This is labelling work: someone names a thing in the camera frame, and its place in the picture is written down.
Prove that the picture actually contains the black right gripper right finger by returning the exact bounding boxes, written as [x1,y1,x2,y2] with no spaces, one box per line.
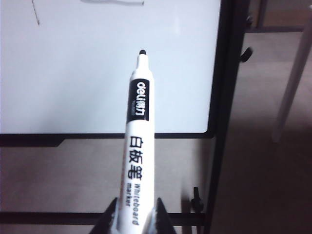
[143,196,183,234]

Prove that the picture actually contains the white whiteboard marker pen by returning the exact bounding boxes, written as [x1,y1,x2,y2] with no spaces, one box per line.
[116,49,159,234]

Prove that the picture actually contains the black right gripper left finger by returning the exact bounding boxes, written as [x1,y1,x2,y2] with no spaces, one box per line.
[88,196,120,234]

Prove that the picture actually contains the black stand clamp knob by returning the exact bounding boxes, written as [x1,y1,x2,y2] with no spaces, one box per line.
[191,187,204,211]
[239,47,254,62]

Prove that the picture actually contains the white table leg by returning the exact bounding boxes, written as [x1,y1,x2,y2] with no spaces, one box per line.
[271,23,312,144]

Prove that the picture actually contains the black metal whiteboard stand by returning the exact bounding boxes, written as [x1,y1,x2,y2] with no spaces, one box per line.
[0,0,247,234]

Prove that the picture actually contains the white whiteboard with black frame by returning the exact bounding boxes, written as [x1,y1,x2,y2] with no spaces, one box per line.
[0,0,222,147]

